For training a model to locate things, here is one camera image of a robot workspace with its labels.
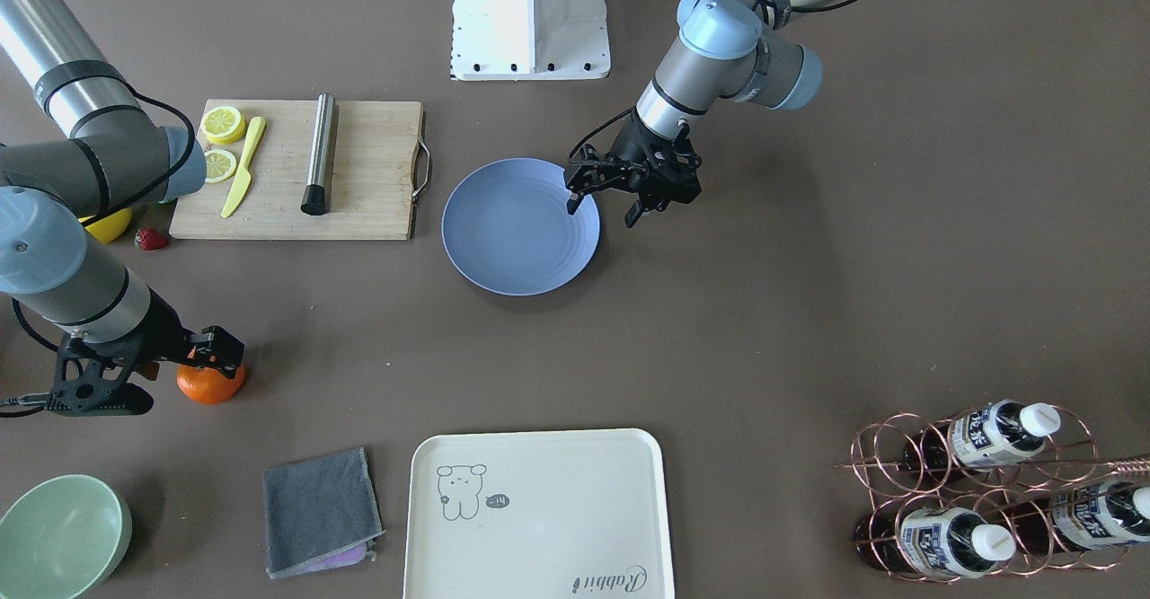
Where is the lemon slice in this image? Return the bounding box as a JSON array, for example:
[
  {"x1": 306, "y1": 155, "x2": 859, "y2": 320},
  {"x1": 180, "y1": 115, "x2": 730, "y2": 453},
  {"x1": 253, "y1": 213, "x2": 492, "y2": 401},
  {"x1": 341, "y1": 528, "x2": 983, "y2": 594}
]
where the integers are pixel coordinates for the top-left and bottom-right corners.
[
  {"x1": 200, "y1": 105, "x2": 247, "y2": 145},
  {"x1": 204, "y1": 148, "x2": 239, "y2": 184}
]

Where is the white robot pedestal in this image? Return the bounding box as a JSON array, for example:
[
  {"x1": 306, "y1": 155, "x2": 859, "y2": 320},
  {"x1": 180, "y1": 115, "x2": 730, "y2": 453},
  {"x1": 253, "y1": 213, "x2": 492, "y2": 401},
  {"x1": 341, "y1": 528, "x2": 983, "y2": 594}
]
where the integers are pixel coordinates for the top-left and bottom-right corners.
[{"x1": 449, "y1": 0, "x2": 612, "y2": 80}]

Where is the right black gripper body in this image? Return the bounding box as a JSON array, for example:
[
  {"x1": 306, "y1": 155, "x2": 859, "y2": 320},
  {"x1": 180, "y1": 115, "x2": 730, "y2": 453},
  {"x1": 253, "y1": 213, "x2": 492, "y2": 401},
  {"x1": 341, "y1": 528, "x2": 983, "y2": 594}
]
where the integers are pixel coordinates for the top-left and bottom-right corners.
[{"x1": 112, "y1": 289, "x2": 190, "y2": 383}]

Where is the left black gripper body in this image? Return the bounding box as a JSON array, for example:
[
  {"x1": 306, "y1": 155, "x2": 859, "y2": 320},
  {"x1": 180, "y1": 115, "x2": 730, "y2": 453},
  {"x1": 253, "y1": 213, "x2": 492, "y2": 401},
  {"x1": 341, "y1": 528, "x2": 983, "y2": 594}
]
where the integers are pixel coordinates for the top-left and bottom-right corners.
[{"x1": 611, "y1": 110, "x2": 702, "y2": 207}]

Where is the red strawberry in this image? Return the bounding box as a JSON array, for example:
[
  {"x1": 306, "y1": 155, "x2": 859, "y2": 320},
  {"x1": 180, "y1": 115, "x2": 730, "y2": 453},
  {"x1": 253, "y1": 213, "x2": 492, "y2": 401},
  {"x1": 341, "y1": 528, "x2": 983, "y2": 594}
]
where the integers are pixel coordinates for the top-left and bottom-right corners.
[{"x1": 133, "y1": 226, "x2": 170, "y2": 251}]

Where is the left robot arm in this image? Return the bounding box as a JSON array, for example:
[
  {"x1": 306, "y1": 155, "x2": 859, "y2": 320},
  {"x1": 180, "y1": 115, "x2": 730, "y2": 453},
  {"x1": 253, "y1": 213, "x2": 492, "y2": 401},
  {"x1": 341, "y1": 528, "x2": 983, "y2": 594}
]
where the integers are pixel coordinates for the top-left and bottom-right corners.
[{"x1": 566, "y1": 0, "x2": 860, "y2": 226}]

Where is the green bowl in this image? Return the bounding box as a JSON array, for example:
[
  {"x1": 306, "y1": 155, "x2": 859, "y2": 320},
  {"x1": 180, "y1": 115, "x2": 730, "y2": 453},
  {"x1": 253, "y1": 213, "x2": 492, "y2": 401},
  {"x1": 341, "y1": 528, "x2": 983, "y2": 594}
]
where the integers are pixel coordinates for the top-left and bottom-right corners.
[{"x1": 1, "y1": 475, "x2": 133, "y2": 598}]

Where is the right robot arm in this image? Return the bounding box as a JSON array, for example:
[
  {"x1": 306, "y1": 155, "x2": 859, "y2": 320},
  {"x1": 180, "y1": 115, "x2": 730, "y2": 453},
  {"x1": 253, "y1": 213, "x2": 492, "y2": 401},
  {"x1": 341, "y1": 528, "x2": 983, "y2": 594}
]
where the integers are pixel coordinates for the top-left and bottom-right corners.
[{"x1": 3, "y1": 0, "x2": 206, "y2": 370}]

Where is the blue plate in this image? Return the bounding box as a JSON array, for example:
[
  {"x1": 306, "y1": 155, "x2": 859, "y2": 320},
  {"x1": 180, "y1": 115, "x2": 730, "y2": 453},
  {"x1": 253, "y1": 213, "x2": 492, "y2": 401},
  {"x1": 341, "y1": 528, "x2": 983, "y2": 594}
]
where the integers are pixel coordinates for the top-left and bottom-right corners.
[{"x1": 442, "y1": 158, "x2": 601, "y2": 295}]

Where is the orange mandarin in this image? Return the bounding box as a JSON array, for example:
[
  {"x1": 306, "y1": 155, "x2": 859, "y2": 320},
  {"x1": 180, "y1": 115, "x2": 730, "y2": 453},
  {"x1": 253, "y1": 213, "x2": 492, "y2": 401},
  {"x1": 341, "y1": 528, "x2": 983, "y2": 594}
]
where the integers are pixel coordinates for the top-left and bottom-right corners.
[{"x1": 175, "y1": 364, "x2": 248, "y2": 404}]

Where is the steel muddler rod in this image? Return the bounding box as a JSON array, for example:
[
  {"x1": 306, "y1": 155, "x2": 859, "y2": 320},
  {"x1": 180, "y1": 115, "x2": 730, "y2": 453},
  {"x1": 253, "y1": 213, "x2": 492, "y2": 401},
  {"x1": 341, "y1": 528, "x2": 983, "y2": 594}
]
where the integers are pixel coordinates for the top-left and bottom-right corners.
[{"x1": 300, "y1": 92, "x2": 340, "y2": 216}]

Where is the wooden cutting board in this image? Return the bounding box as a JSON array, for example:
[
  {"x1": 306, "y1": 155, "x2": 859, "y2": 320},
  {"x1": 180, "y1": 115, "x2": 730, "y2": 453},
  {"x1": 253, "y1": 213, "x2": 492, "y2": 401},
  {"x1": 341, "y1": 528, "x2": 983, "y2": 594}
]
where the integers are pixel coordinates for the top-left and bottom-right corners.
[{"x1": 170, "y1": 99, "x2": 424, "y2": 240}]

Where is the dark drink bottle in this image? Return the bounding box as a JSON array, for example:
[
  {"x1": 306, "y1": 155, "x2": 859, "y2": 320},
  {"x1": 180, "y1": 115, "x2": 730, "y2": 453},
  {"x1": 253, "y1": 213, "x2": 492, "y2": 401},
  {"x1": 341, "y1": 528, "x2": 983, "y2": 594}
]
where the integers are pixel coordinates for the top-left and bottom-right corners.
[
  {"x1": 898, "y1": 400, "x2": 1061, "y2": 484},
  {"x1": 852, "y1": 507, "x2": 1017, "y2": 581},
  {"x1": 1005, "y1": 478, "x2": 1149, "y2": 556}
]

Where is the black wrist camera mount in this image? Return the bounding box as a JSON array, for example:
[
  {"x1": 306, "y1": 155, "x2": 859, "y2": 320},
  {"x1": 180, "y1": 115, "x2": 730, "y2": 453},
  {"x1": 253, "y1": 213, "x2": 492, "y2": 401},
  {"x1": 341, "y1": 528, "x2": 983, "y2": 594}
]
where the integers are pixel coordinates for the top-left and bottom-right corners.
[{"x1": 3, "y1": 337, "x2": 155, "y2": 418}]

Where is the copper bottle rack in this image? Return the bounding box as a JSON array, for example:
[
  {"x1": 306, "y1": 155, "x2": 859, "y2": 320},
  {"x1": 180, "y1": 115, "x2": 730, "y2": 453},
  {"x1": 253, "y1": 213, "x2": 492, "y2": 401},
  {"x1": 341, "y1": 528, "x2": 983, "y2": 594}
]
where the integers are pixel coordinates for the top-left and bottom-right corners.
[{"x1": 848, "y1": 408, "x2": 1147, "y2": 584}]

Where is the grey cloth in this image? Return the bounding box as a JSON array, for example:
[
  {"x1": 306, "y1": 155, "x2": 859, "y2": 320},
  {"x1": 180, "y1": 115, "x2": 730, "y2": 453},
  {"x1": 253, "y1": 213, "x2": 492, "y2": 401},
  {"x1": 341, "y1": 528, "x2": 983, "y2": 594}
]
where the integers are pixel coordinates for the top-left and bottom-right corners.
[{"x1": 262, "y1": 446, "x2": 385, "y2": 579}]

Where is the yellow plastic knife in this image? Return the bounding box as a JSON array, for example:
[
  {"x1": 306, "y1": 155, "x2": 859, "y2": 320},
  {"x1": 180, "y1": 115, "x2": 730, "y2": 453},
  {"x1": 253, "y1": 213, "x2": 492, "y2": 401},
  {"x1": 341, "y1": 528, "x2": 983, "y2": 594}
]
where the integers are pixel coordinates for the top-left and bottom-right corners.
[{"x1": 219, "y1": 116, "x2": 267, "y2": 218}]

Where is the cream rabbit tray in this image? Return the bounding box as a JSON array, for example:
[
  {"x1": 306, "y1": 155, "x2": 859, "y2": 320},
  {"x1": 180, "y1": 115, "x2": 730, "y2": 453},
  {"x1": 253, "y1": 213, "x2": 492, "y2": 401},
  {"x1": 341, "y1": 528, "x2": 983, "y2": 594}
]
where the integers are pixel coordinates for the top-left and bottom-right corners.
[{"x1": 403, "y1": 428, "x2": 677, "y2": 598}]

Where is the yellow lemon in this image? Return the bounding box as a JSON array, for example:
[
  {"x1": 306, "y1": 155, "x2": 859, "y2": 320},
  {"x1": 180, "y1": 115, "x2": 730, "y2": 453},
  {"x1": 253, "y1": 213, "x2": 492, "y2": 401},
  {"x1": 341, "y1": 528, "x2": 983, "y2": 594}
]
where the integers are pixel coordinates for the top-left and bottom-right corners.
[{"x1": 86, "y1": 207, "x2": 133, "y2": 244}]

